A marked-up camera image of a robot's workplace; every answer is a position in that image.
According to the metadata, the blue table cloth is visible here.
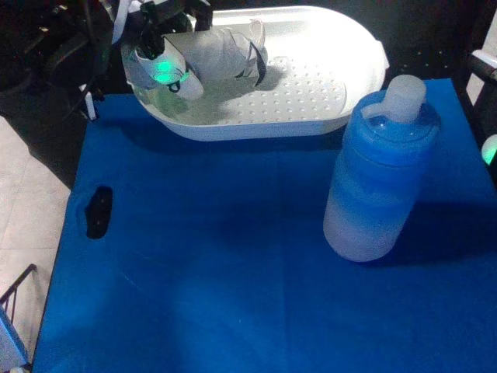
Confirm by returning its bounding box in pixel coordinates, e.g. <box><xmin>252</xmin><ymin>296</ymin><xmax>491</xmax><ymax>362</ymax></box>
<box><xmin>32</xmin><ymin>79</ymin><xmax>497</xmax><ymax>373</ymax></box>

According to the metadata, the grey umbrella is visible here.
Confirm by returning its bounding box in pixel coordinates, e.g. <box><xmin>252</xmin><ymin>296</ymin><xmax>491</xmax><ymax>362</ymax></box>
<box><xmin>162</xmin><ymin>19</ymin><xmax>269</xmax><ymax>89</ymax></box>

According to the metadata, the small black flat object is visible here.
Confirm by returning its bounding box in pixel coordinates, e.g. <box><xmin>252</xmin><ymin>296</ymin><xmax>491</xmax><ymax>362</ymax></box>
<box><xmin>84</xmin><ymin>186</ymin><xmax>114</xmax><ymax>240</ymax></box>

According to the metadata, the blue frosted water bottle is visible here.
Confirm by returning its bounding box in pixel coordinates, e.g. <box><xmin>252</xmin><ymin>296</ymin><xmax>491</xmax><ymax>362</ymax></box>
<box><xmin>322</xmin><ymin>74</ymin><xmax>443</xmax><ymax>263</ymax></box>

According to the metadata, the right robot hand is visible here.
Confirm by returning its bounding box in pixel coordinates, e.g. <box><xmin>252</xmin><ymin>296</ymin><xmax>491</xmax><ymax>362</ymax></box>
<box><xmin>468</xmin><ymin>49</ymin><xmax>497</xmax><ymax>81</ymax></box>

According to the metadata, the white perforated oval basket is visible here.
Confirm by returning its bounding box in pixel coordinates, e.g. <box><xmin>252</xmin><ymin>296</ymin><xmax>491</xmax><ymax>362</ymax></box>
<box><xmin>123</xmin><ymin>5</ymin><xmax>389</xmax><ymax>141</ymax></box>

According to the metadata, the black metal stand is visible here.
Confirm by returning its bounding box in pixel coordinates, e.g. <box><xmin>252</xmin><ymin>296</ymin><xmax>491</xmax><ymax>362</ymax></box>
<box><xmin>0</xmin><ymin>263</ymin><xmax>39</xmax><ymax>372</ymax></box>

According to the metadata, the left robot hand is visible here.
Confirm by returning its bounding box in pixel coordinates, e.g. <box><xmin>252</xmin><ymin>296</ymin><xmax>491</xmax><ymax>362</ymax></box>
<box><xmin>131</xmin><ymin>33</ymin><xmax>206</xmax><ymax>101</ymax></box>

